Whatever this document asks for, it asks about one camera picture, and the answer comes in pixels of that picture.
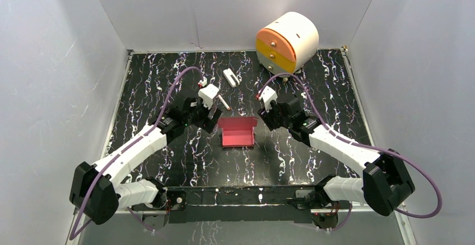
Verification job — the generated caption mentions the pink paper box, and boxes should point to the pink paper box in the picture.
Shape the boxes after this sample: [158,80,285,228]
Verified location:
[218,117,258,148]

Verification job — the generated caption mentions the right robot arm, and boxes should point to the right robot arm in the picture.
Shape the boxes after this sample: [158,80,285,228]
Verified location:
[258,98,415,216]

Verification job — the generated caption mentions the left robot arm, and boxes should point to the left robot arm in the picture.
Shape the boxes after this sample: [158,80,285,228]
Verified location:
[69,97,222,225]

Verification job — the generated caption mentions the orange capped white marker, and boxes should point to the orange capped white marker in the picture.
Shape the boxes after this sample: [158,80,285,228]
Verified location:
[218,94,231,111]

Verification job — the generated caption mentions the red capped white marker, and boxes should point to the red capped white marker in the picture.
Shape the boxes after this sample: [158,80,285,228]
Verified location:
[198,81,207,88]

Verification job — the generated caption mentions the white rectangular clip block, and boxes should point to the white rectangular clip block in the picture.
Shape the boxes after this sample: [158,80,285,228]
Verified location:
[223,68,240,88]

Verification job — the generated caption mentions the round white drawer cabinet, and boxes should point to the round white drawer cabinet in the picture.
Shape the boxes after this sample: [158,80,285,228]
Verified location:
[255,12,319,78]

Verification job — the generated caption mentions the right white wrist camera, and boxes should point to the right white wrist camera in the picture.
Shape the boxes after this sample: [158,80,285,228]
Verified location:
[257,86,278,112]

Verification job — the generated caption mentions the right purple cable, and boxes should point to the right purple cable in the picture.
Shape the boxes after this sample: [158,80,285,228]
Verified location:
[257,72,443,233]

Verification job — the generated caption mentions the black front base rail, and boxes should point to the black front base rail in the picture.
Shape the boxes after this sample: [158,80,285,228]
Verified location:
[167,186,323,224]

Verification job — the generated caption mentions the aluminium frame rail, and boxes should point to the aluminium frame rail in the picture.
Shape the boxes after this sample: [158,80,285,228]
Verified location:
[73,203,416,244]

